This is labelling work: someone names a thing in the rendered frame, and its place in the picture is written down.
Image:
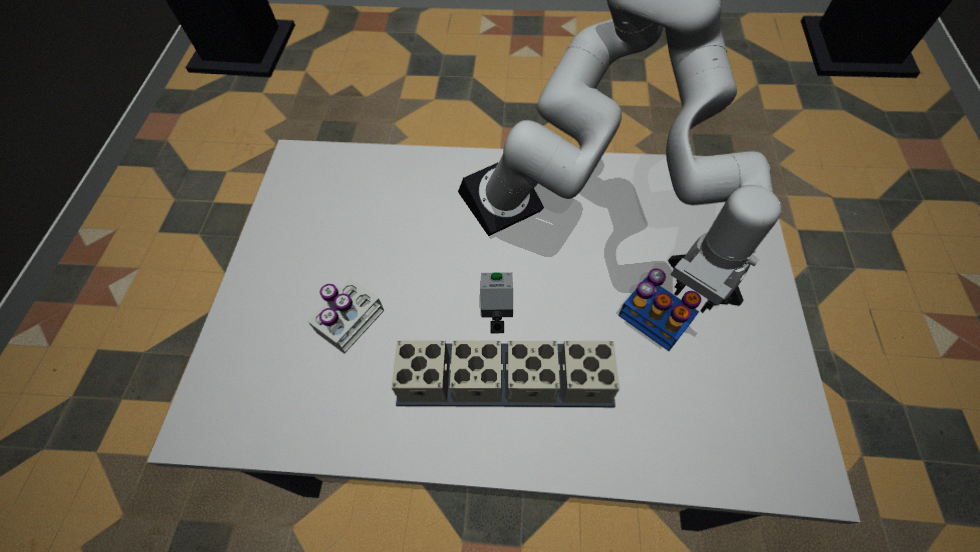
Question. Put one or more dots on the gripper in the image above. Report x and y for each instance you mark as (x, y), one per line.
(735, 297)

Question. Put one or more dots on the blue tube rack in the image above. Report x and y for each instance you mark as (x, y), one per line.
(653, 333)

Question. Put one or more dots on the beige bucket adapter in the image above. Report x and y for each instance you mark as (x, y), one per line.
(418, 385)
(528, 368)
(476, 371)
(579, 357)

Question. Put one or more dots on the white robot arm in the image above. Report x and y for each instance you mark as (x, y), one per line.
(706, 85)

